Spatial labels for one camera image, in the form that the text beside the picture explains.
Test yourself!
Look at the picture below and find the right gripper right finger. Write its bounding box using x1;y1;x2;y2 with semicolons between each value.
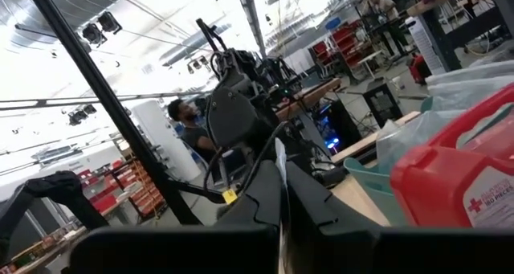
286;160;514;274

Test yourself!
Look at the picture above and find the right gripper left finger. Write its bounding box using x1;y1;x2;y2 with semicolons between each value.
70;159;284;274

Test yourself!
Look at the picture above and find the computer tower with blue lights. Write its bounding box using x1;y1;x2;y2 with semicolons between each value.
315;99;362;157

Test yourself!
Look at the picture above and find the teal plastic bin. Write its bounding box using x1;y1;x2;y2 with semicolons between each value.
343;95;437;227

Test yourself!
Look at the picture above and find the red bin shelving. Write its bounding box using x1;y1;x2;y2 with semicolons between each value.
78;157;168;223
311;20;365;68

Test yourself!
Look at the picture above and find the black robot rig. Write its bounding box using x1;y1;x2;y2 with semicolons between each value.
194;18;304;106

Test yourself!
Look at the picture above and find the person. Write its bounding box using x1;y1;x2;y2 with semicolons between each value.
358;0;406;46
166;98;220;165

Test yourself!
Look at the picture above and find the red first aid kit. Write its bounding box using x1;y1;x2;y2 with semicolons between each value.
389;84;514;230

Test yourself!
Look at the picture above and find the black equipment cabinet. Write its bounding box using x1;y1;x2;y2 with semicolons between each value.
362;80;404;129

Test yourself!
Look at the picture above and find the white column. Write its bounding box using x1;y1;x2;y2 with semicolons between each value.
131;100;202;182

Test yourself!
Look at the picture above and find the sliding zipper bag pack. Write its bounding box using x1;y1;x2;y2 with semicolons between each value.
375;108;467;174

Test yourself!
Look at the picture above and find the black ceiling spotlight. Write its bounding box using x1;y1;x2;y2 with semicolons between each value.
81;22;108;46
67;104;98;127
186;55;210;75
97;10;124;35

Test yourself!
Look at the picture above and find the cluttered wooden shelf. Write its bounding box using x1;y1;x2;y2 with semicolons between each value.
0;225;88;274

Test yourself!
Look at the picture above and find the small red cart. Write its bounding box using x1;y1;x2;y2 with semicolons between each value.
408;53;434;86

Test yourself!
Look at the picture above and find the white printed banner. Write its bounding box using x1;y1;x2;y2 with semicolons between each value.
404;15;447;76

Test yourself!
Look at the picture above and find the wooden workbench with grey legs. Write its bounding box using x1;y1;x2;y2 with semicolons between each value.
406;0;514;72

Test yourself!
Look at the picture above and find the empty clear zip bag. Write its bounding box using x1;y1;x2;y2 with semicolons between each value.
426;73;514;111
424;59;514;86

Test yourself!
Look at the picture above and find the yellow cable tag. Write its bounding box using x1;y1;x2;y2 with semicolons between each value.
222;188;239;205

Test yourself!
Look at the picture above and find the black metal rig frame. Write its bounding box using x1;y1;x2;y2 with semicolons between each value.
22;0;204;227

